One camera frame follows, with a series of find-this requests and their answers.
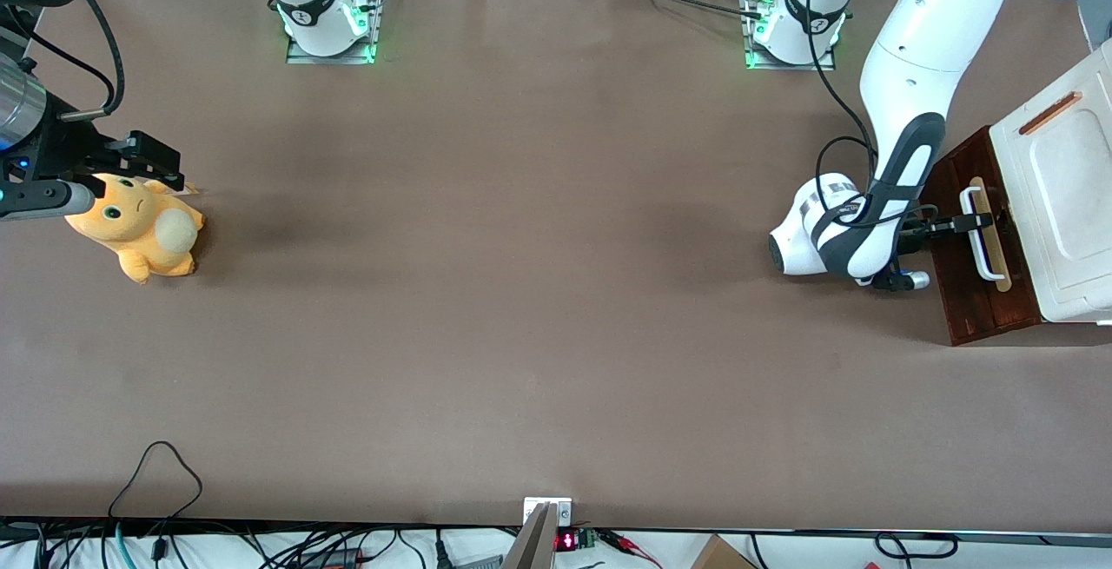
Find aluminium camera mount bar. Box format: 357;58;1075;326
502;504;559;569

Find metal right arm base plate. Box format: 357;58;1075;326
287;0;385;64

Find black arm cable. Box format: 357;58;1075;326
0;0;125;122
805;0;880;229

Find thin black cable loop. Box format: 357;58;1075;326
109;441;203;522

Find dark brown wooden cabinet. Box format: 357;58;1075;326
917;126;1043;346

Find brown cardboard piece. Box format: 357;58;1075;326
691;534;757;569

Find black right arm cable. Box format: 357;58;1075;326
0;0;125;122

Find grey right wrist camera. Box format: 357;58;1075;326
0;180;96;222

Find cream white box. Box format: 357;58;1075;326
989;37;1112;327

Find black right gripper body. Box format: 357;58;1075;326
0;93;131;189

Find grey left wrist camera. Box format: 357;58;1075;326
871;261;932;294

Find yellow plush toy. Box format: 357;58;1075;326
65;172;205;285

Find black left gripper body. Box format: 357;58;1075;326
895;208;937;259

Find red and black clip leads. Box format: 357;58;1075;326
599;530;663;569

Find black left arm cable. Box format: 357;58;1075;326
805;0;880;229

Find dark wooden drawer with handle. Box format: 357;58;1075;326
953;126;1043;333

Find rose gold box handle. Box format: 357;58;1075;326
1018;91;1084;136

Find white mounting bracket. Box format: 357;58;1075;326
524;498;573;526

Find black oval cable loop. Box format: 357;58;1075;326
876;533;959;559

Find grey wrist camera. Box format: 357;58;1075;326
871;261;932;294
0;180;96;222

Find white drawer handle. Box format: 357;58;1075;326
960;189;1000;281

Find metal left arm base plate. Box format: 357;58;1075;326
743;0;837;72

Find light wooden handle plate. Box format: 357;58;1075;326
969;176;1013;292

